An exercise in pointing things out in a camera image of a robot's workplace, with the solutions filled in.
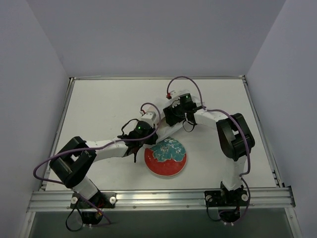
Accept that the aluminium front rail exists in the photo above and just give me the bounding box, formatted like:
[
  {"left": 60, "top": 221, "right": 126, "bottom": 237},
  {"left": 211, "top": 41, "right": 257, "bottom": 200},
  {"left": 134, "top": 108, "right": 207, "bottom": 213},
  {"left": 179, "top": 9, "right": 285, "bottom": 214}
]
[{"left": 27, "top": 187, "right": 295, "bottom": 212}]

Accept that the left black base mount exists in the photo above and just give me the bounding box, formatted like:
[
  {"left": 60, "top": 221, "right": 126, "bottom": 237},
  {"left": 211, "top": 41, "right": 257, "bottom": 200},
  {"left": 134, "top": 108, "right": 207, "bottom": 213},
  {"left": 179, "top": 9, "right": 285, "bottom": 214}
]
[{"left": 65, "top": 190, "right": 115, "bottom": 232}]

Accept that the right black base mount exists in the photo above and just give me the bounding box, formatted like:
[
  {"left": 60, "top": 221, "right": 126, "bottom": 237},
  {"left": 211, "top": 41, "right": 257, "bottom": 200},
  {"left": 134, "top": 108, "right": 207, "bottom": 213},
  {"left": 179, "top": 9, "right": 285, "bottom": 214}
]
[{"left": 204, "top": 186, "right": 251, "bottom": 226}]

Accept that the purple cable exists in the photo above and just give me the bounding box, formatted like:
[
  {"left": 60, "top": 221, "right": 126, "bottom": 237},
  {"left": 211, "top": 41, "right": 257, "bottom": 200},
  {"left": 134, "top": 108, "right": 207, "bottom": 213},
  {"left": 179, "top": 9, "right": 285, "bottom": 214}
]
[
  {"left": 33, "top": 102, "right": 161, "bottom": 226},
  {"left": 166, "top": 76, "right": 251, "bottom": 216}
]

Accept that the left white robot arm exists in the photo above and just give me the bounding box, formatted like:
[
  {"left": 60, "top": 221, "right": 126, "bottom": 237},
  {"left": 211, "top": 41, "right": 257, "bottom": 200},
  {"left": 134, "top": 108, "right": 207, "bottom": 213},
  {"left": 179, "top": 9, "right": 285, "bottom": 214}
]
[{"left": 50, "top": 120, "right": 158, "bottom": 208}]

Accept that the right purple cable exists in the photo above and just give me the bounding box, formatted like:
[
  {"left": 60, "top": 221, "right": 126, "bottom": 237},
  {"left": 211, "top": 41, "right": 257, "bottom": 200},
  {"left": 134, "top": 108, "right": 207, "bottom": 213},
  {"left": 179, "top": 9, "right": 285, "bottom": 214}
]
[{"left": 166, "top": 76, "right": 251, "bottom": 216}]

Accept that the red and teal plate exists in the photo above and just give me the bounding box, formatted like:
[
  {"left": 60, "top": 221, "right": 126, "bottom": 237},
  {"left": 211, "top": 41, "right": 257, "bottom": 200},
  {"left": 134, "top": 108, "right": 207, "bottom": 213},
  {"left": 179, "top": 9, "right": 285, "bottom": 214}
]
[{"left": 144, "top": 137, "right": 187, "bottom": 177}]

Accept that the white translucent plastic bag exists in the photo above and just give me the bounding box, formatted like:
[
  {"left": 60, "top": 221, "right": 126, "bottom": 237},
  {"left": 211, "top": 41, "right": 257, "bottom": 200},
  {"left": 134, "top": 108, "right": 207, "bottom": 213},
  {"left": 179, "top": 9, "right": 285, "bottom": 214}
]
[{"left": 143, "top": 95, "right": 201, "bottom": 144}]

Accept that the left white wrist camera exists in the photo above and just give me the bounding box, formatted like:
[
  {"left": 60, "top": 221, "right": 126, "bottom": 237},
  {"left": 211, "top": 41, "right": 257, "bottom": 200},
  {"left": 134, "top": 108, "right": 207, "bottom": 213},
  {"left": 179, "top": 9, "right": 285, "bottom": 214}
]
[{"left": 140, "top": 112, "right": 157, "bottom": 126}]

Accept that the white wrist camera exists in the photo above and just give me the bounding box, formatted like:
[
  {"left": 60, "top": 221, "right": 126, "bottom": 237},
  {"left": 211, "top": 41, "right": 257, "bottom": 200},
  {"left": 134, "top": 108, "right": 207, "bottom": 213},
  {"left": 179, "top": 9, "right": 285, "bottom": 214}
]
[
  {"left": 166, "top": 90, "right": 188, "bottom": 100},
  {"left": 140, "top": 112, "right": 157, "bottom": 126}
]

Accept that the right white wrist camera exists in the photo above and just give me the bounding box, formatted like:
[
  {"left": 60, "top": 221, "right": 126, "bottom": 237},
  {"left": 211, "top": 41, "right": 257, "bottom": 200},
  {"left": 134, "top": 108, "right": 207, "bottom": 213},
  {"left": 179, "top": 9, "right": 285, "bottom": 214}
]
[{"left": 166, "top": 90, "right": 188, "bottom": 100}]

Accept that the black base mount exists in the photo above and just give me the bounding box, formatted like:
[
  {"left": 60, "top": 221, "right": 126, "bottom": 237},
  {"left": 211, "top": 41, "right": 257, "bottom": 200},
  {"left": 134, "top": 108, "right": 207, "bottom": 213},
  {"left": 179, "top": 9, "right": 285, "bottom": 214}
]
[
  {"left": 65, "top": 190, "right": 115, "bottom": 232},
  {"left": 204, "top": 186, "right": 251, "bottom": 226}
]

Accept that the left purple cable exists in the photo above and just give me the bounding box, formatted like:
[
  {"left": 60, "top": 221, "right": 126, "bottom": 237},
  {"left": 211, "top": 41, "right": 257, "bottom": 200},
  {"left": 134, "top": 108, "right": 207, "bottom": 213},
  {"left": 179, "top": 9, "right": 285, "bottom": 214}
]
[{"left": 33, "top": 102, "right": 161, "bottom": 226}]

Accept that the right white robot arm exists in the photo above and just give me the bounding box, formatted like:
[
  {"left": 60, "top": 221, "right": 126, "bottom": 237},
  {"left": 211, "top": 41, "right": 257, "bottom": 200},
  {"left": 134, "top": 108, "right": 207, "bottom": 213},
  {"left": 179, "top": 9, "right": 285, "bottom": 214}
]
[{"left": 158, "top": 91, "right": 255, "bottom": 205}]

